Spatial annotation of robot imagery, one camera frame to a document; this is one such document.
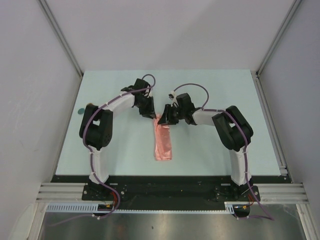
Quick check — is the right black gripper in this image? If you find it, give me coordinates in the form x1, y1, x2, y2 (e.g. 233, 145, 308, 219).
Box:
158, 103, 186, 125

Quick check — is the pink satin napkin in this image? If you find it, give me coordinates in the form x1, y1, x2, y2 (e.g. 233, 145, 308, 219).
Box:
153, 113, 173, 161

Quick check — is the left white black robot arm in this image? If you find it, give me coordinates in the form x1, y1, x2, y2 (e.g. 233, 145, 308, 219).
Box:
79, 77, 156, 200

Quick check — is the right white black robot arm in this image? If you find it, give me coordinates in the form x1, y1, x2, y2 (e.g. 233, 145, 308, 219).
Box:
158, 91, 254, 201

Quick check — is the teal spoon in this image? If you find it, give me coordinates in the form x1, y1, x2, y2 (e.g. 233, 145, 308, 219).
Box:
77, 108, 85, 115

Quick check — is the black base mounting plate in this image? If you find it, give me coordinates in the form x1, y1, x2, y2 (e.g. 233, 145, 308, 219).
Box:
82, 175, 260, 209

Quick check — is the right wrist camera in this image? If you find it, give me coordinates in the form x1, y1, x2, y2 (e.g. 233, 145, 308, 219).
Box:
168, 91, 178, 106

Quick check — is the left aluminium frame post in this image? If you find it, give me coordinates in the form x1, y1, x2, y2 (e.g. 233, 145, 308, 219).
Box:
36, 0, 84, 79

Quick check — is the aluminium frame post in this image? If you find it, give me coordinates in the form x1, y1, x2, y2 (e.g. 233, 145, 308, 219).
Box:
255, 0, 304, 77
36, 0, 84, 79

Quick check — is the front aluminium cross rail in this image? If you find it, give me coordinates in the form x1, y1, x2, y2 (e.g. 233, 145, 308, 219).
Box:
36, 183, 309, 204

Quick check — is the right aluminium table rail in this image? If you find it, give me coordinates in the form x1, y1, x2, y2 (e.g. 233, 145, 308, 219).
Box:
250, 71, 291, 178

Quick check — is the white slotted cable duct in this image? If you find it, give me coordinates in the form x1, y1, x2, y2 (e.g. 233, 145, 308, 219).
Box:
46, 202, 251, 215

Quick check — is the right aluminium frame post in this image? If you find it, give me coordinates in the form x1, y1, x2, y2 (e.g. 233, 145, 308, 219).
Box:
255, 0, 304, 77

